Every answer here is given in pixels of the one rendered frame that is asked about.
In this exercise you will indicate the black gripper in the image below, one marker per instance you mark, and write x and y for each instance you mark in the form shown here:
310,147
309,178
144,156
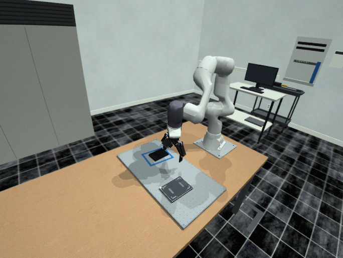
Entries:
179,146

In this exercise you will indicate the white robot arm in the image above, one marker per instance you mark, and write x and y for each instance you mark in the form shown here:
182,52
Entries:
177,110

